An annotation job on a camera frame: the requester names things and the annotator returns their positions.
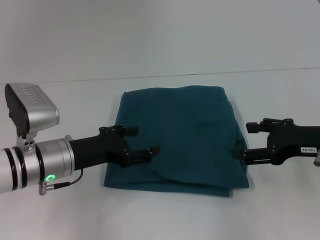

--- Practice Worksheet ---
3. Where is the teal t-shirt with FREE print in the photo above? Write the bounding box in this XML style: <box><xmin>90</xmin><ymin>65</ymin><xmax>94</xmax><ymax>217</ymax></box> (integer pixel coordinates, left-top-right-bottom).
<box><xmin>103</xmin><ymin>84</ymin><xmax>251</xmax><ymax>198</ymax></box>

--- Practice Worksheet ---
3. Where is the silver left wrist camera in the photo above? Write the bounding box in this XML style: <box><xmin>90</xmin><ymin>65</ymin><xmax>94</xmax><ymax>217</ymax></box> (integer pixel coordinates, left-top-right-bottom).
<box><xmin>4</xmin><ymin>82</ymin><xmax>61</xmax><ymax>141</ymax></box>

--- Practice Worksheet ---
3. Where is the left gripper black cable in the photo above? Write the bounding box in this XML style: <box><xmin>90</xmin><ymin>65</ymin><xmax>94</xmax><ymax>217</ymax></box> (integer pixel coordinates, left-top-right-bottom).
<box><xmin>38</xmin><ymin>168</ymin><xmax>84</xmax><ymax>197</ymax></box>

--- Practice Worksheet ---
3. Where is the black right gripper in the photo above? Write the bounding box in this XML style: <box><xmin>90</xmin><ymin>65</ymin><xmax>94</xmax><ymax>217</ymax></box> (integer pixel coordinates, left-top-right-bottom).
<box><xmin>231</xmin><ymin>117</ymin><xmax>320</xmax><ymax>167</ymax></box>

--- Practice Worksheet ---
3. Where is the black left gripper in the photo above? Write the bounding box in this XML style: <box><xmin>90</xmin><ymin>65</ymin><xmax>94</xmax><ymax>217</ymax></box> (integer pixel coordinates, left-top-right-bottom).
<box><xmin>68</xmin><ymin>124</ymin><xmax>161</xmax><ymax>174</ymax></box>

